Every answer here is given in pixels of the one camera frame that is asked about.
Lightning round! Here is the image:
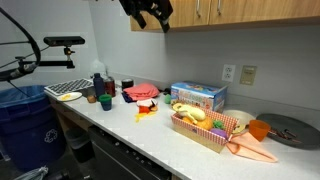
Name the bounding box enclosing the yellow toy banana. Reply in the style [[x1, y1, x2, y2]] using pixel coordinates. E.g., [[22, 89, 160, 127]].
[[178, 103, 207, 125]]

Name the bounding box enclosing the purple toy fruit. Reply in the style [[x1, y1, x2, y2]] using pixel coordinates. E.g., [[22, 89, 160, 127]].
[[210, 128, 228, 139]]

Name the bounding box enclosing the blue play food box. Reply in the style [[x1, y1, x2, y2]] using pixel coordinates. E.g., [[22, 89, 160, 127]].
[[170, 80, 229, 114]]

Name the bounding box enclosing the dark grey round tray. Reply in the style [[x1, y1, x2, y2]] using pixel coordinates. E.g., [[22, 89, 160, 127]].
[[255, 113, 320, 150]]

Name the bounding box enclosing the cream bowl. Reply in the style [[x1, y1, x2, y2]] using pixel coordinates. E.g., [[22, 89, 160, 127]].
[[222, 109, 256, 127]]

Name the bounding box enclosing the white wall outlet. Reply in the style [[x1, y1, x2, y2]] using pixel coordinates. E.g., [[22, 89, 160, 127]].
[[221, 63, 237, 83]]

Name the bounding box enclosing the pink cloth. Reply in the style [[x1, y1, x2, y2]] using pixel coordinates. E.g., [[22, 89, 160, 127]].
[[123, 82, 161, 102]]

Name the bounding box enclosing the dark blue cloth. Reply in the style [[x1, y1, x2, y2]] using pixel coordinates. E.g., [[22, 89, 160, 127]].
[[121, 91, 134, 104]]

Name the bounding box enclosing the orange toy with black band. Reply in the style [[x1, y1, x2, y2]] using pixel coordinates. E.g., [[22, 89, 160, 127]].
[[149, 99, 159, 112]]

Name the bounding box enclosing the orange plastic cup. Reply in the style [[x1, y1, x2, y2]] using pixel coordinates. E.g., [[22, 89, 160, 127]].
[[248, 119, 272, 142]]

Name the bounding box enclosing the black trash can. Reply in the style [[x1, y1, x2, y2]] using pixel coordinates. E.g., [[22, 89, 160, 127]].
[[64, 128, 96, 164]]

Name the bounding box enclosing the large orange toy fruit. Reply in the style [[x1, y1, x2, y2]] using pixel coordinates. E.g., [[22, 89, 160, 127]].
[[196, 116, 214, 132]]

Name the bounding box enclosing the clear plastic jug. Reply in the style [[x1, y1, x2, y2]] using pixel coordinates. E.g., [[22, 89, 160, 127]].
[[89, 59, 107, 79]]

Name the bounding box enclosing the pale salmon napkin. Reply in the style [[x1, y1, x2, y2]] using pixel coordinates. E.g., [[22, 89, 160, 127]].
[[225, 131, 279, 164]]

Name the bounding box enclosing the dark blue bottle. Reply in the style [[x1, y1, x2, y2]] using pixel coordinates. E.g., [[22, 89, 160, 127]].
[[92, 72, 106, 98]]

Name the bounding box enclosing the grey plastic bag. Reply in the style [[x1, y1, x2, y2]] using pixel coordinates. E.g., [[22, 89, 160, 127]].
[[13, 165, 49, 180]]

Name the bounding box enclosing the red brown jar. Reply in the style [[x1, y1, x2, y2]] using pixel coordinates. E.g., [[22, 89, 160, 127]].
[[104, 75, 117, 98]]

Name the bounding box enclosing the black jar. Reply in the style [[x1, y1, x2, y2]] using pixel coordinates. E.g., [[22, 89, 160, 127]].
[[120, 78, 135, 90]]

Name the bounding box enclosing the beige switch plate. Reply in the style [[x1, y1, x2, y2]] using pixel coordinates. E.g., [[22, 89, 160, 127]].
[[239, 64, 258, 86]]

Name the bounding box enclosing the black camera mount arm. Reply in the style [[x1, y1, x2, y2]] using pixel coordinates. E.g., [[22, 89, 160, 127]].
[[14, 46, 76, 70]]

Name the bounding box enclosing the wooden wall cabinet carcass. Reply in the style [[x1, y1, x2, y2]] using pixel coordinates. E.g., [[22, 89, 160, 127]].
[[129, 14, 320, 33]]

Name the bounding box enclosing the grey grid drying mat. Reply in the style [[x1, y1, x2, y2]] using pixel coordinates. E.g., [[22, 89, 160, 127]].
[[43, 78, 95, 97]]

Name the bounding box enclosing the black dishwasher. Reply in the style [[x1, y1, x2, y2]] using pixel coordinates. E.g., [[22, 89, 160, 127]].
[[87, 124, 173, 180]]

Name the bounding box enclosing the blue recycling bin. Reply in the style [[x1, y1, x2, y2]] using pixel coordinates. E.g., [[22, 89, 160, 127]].
[[0, 84, 68, 173]]

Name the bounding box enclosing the yellow toy pineapple ring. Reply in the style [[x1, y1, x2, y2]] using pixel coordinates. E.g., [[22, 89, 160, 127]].
[[171, 102, 184, 113]]

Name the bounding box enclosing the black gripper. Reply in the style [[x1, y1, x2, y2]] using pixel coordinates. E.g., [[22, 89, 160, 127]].
[[118, 0, 175, 34]]

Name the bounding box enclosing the brown round toy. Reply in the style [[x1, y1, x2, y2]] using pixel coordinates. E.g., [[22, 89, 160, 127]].
[[86, 94, 98, 104]]

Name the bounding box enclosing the yellow round toy slice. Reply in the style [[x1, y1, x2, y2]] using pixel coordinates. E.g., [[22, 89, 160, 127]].
[[231, 123, 248, 135]]

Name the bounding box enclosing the green toy vegetable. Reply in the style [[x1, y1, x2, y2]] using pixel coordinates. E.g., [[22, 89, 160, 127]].
[[212, 119, 225, 130]]

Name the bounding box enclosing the dark red toy utensil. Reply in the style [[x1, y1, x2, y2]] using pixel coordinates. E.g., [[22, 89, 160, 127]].
[[268, 126, 303, 144]]

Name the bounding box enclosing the wooden cabinet door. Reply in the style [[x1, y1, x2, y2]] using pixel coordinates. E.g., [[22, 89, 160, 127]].
[[209, 0, 320, 26], [129, 0, 211, 32]]

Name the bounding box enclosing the red checkered cardboard basket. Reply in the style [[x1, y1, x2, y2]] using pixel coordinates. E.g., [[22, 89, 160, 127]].
[[170, 101, 240, 154]]

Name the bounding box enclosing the white oval plate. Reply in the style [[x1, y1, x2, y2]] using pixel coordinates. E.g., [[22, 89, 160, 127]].
[[56, 91, 83, 103]]

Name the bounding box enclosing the blue cup green rim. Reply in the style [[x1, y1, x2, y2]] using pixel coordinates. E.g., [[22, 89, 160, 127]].
[[98, 93, 113, 112]]

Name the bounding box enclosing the black stereo camera bar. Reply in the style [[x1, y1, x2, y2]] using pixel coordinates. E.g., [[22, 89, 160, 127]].
[[43, 35, 86, 48]]

